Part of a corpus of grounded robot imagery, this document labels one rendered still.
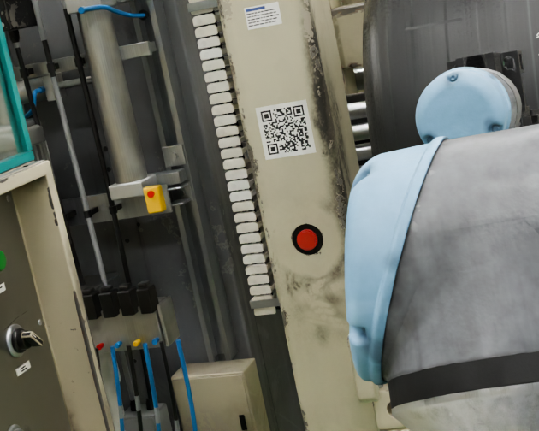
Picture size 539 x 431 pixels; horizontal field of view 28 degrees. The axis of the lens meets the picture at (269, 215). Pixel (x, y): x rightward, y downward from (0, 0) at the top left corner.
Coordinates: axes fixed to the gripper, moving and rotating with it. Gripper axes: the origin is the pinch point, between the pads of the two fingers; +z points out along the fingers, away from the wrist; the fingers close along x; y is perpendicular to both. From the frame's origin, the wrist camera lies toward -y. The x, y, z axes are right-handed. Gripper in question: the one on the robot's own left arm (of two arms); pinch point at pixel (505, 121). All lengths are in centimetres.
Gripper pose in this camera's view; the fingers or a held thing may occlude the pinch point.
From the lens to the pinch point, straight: 123.3
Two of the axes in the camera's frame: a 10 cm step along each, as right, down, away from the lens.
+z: 3.1, -1.3, 9.4
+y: -1.6, -9.8, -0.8
